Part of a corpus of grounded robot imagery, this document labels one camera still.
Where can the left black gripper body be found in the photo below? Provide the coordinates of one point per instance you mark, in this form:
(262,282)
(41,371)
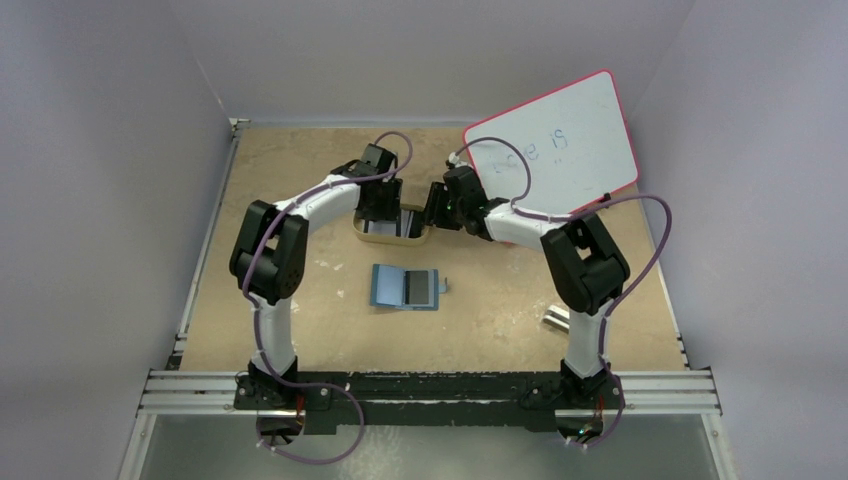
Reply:
(385,206)

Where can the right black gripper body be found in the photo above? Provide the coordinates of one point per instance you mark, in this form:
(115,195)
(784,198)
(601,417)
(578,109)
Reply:
(433,208)

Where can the credit cards stack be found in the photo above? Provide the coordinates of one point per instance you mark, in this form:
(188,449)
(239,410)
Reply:
(408,224)

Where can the tan oval tray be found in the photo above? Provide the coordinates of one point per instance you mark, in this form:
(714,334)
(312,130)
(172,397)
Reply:
(358,224)

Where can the blue card holder wallet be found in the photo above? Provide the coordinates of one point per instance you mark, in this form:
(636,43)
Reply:
(394,287)

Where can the grey striped credit card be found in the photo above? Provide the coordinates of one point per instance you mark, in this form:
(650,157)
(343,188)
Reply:
(419,288)

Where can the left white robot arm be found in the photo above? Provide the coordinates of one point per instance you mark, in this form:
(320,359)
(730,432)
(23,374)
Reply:
(269,258)

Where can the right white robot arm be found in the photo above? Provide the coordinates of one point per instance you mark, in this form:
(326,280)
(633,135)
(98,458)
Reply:
(587,268)

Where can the pink framed whiteboard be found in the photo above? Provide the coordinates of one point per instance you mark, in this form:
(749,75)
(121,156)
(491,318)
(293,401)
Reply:
(552,156)

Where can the white black eraser block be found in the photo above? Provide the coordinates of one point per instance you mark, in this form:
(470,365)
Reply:
(557,317)

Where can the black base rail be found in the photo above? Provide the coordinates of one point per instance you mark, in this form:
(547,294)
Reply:
(538,401)

